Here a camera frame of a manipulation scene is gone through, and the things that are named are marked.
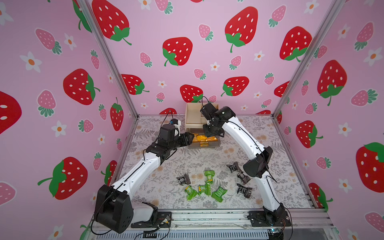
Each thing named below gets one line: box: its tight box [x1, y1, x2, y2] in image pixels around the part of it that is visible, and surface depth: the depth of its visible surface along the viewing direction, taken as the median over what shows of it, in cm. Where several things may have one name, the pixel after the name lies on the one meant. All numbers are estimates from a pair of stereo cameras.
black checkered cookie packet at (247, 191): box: [236, 183, 253, 198], surface depth 84 cm
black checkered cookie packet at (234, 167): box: [226, 161, 243, 173], surface depth 94 cm
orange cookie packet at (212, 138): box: [205, 136, 218, 142], surface depth 86 cm
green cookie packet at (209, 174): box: [203, 170, 215, 184], surface depth 90 cm
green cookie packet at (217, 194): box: [211, 186, 228, 203], surface depth 83 cm
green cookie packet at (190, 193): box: [184, 185, 198, 201], surface depth 83 cm
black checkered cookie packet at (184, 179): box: [176, 173, 191, 186], surface depth 88 cm
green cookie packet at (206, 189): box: [198, 182, 212, 196], surface depth 85 cm
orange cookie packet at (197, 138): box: [192, 133, 207, 143], surface depth 87 cm
